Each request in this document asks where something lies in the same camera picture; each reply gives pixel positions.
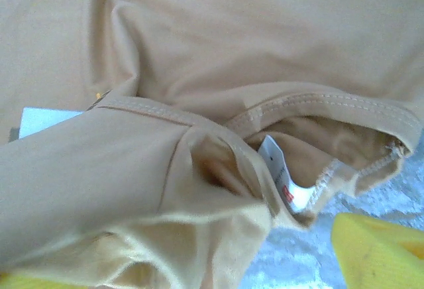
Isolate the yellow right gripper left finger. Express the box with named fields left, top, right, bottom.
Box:
left=0, top=272, right=85, bottom=289

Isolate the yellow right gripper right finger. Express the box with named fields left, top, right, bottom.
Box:
left=332, top=212, right=424, bottom=289

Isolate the tan t-shirt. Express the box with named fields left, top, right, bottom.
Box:
left=0, top=0, right=424, bottom=289

